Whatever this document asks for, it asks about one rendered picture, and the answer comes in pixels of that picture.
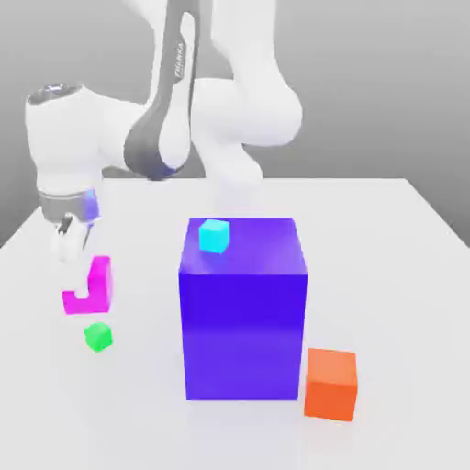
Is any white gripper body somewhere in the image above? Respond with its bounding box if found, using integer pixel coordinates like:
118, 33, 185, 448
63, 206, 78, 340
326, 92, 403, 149
54, 253, 91, 298

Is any small magenta cube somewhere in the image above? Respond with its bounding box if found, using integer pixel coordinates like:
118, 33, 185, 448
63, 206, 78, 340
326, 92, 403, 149
62, 255, 112, 316

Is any small green cube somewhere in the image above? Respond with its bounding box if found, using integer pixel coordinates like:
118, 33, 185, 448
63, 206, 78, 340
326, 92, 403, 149
84, 321, 115, 353

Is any small cyan cube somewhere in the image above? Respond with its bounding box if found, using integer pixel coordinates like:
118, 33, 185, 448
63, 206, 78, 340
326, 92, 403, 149
197, 218, 231, 255

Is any small orange cube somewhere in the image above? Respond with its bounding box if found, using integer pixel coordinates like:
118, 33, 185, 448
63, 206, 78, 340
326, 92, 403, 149
303, 347, 359, 423

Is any large purple box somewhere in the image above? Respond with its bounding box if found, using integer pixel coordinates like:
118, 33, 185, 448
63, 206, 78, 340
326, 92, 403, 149
177, 217, 308, 402

